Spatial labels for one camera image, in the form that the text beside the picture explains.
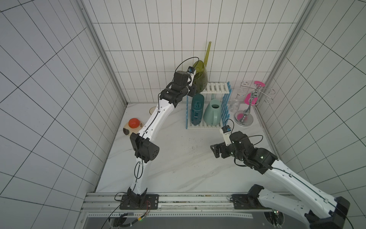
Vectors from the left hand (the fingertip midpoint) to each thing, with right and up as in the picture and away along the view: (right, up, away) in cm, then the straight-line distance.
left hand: (192, 87), depth 81 cm
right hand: (+11, -32, -7) cm, 35 cm away
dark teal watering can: (+4, -10, +9) cm, 14 cm away
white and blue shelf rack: (+15, +2, +11) cm, 18 cm away
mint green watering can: (+14, -15, +12) cm, 24 cm away
